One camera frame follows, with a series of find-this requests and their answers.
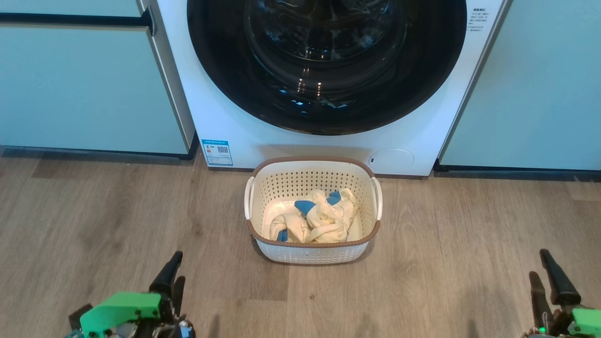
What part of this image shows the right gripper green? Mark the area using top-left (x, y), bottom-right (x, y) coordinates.
top-left (528, 249), bottom-right (601, 338)

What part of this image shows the white front-load washing machine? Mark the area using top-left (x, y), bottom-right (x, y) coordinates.
top-left (150, 0), bottom-right (512, 178)

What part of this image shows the pale teal cabinet panel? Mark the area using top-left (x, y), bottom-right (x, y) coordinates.
top-left (439, 0), bottom-right (601, 171)

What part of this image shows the small text sticker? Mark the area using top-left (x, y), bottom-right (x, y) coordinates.
top-left (467, 7), bottom-right (490, 46)

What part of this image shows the cream garment with blue patches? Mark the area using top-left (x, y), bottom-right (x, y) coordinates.
top-left (305, 188), bottom-right (360, 243)
top-left (270, 200), bottom-right (320, 244)

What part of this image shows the white perforated laundry basket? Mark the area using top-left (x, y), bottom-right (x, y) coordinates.
top-left (244, 156), bottom-right (383, 265)

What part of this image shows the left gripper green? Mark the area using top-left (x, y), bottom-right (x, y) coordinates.
top-left (80, 251), bottom-right (186, 338)

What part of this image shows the pale teal cabinet black handle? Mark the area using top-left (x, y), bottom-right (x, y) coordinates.
top-left (0, 0), bottom-right (197, 156)

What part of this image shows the blue energy label sticker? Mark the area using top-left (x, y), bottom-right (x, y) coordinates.
top-left (201, 139), bottom-right (234, 167)

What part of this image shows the round dark glass washer door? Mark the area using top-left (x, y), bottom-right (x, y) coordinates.
top-left (187, 0), bottom-right (468, 136)

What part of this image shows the black cabinet handle strip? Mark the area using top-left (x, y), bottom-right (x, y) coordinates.
top-left (0, 8), bottom-right (155, 36)

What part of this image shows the round white filter cover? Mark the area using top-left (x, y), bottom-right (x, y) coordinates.
top-left (369, 148), bottom-right (415, 176)

